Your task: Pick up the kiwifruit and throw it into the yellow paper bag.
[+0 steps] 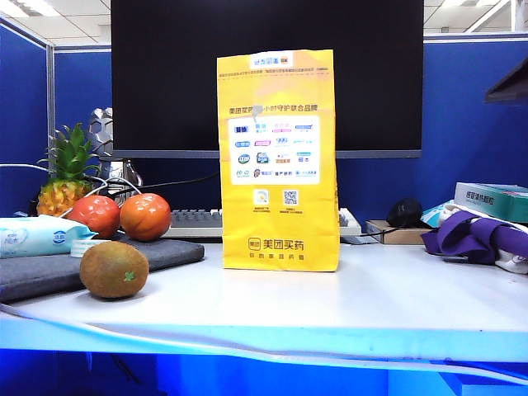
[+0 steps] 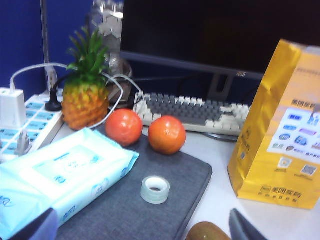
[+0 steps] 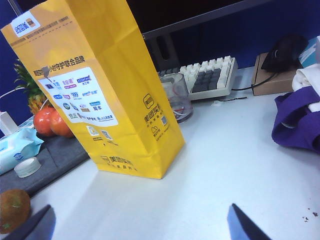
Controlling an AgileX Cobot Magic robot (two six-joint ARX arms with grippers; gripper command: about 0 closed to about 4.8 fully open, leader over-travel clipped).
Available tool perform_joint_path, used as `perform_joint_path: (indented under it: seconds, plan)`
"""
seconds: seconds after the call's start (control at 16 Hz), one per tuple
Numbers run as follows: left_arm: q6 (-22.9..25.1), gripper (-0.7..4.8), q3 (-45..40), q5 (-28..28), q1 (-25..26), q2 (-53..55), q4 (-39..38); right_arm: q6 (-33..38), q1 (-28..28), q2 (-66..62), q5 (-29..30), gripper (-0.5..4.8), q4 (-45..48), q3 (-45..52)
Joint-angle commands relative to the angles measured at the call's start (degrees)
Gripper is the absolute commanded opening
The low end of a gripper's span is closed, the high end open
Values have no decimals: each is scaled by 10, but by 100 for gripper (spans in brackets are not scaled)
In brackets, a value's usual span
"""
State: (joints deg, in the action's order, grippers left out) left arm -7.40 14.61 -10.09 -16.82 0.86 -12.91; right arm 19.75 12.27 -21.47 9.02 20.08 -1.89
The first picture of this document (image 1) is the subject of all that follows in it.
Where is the brown kiwifruit with green sticker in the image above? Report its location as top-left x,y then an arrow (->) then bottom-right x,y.
79,240 -> 150,299

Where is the yellow printed paper bag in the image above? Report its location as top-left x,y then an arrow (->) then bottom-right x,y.
216,49 -> 342,273

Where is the grey and white keyboard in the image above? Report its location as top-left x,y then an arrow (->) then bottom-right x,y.
160,207 -> 363,239

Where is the grey felt laptop sleeve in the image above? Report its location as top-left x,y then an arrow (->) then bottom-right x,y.
0,232 -> 205,304

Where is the orange-red tomato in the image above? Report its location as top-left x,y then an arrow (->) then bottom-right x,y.
65,195 -> 121,240
119,192 -> 172,243

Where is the small brown cardboard box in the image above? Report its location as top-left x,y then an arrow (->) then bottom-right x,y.
365,219 -> 435,245

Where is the black computer mouse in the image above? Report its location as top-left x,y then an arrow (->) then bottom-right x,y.
386,197 -> 424,229

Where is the large black computer monitor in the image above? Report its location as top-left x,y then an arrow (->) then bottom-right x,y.
110,0 -> 425,160

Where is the light blue tissue package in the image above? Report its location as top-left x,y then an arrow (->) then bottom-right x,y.
420,199 -> 455,229

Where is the silver faceted figurine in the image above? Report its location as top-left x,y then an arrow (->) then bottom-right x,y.
87,106 -> 144,196

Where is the clear adhesive tape roll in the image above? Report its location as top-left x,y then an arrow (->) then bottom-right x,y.
69,238 -> 111,258

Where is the purple cloth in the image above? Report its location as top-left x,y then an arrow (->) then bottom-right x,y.
420,209 -> 528,266

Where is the small pineapple with green crown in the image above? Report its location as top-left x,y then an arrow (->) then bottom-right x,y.
35,122 -> 102,218

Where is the teal and white medicine box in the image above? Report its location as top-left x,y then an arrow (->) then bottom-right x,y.
453,181 -> 528,224

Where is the light blue wet wipes pack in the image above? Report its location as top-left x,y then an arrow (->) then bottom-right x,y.
0,214 -> 99,259

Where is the thin black cable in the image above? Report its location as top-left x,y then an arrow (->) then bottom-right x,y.
110,171 -> 222,198

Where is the grey partition post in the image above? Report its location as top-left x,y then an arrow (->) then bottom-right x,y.
45,43 -> 57,174

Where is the thin white cable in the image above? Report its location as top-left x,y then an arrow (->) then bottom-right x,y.
0,163 -> 142,217

